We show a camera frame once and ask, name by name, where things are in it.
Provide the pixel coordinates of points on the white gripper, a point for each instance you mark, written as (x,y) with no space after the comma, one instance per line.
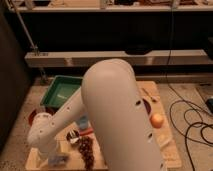
(46,152)

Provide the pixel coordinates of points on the light blue towel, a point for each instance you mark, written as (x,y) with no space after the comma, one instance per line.
(57,160)

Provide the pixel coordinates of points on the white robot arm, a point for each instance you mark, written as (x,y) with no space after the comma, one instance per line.
(111,99)

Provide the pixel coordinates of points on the orange bowl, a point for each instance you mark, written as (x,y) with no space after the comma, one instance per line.
(39,110)

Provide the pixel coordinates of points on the purple bowl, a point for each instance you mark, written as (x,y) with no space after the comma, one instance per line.
(147,106)

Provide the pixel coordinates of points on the silver measuring scoop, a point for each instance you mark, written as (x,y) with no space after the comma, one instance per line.
(73,136)

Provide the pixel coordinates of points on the bunch of dark grapes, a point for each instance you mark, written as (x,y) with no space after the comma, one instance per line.
(86,150)

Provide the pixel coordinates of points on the orange carrot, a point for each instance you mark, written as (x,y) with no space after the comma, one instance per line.
(86,132)

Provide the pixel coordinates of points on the blue cup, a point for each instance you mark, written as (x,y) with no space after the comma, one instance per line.
(82,123)

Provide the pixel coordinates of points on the green plastic tray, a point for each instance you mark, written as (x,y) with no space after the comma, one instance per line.
(60,89)

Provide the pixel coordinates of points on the yellow apple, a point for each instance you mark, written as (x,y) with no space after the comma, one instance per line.
(157,120)

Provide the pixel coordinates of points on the metal shelf rack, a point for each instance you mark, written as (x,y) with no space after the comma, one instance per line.
(146,35)

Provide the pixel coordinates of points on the wooden spoon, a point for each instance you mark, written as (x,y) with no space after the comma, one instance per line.
(153,99)

